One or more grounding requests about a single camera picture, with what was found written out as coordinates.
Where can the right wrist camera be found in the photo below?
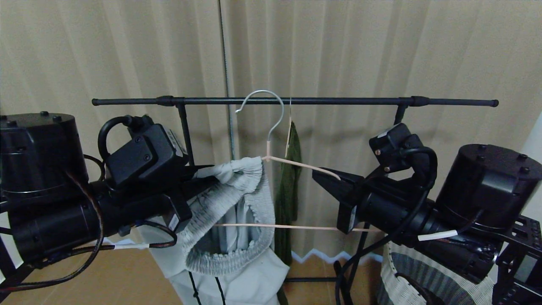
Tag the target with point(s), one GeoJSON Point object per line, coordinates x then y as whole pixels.
{"type": "Point", "coordinates": [394, 148]}

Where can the beige curtain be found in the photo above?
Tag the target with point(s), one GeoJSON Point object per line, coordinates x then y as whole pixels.
{"type": "Point", "coordinates": [381, 51]}

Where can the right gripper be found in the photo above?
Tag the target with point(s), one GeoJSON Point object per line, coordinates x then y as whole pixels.
{"type": "Point", "coordinates": [381, 207]}

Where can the green long-sleeved shirt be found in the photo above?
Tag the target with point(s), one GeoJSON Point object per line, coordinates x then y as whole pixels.
{"type": "Point", "coordinates": [288, 199]}

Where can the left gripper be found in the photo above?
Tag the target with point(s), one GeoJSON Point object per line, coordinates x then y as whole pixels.
{"type": "Point", "coordinates": [144, 205]}

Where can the pale grey shorts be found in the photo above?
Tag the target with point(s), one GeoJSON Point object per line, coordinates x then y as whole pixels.
{"type": "Point", "coordinates": [237, 279]}

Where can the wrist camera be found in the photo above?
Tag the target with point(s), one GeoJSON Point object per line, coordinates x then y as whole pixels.
{"type": "Point", "coordinates": [144, 156]}
{"type": "Point", "coordinates": [394, 148]}

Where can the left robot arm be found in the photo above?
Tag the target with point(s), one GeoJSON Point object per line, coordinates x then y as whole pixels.
{"type": "Point", "coordinates": [38, 156]}

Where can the black clothes rack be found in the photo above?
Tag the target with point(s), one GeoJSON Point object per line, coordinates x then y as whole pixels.
{"type": "Point", "coordinates": [338, 101]}

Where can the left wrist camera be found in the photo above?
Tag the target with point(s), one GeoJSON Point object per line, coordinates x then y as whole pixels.
{"type": "Point", "coordinates": [144, 156]}

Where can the white laundry basket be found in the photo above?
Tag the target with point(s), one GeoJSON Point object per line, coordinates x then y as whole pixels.
{"type": "Point", "coordinates": [398, 288]}

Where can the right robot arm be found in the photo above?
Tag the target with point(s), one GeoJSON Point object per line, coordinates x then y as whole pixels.
{"type": "Point", "coordinates": [487, 182]}

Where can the pink clothes hanger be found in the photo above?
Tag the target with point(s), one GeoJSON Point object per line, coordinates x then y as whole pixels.
{"type": "Point", "coordinates": [288, 140]}
{"type": "Point", "coordinates": [296, 163]}

